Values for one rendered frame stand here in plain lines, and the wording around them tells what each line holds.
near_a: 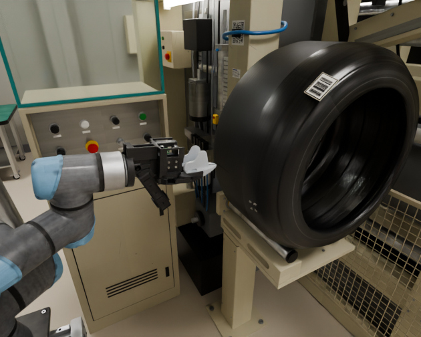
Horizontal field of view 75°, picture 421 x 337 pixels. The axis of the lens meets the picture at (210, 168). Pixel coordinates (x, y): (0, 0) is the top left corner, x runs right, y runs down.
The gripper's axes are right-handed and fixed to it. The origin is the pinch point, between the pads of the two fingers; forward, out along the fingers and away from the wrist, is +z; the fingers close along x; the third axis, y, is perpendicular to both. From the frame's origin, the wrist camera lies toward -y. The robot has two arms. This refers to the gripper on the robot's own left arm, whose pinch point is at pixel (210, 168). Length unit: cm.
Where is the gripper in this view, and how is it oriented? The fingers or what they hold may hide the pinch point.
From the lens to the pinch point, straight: 64.7
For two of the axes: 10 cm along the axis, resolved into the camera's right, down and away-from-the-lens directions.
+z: 8.7, -1.1, 4.7
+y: 1.0, -9.2, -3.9
